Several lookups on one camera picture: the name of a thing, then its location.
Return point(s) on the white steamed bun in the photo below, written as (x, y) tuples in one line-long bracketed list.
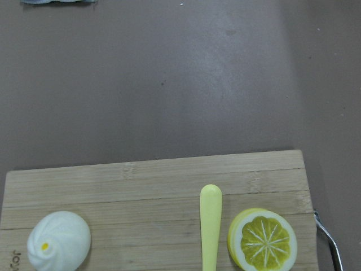
[(60, 241)]

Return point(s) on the yellow plastic knife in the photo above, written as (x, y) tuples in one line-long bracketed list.
[(210, 225)]

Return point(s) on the bamboo cutting board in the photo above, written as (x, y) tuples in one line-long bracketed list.
[(144, 215)]

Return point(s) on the lemon half thick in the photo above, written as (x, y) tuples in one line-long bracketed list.
[(259, 239)]

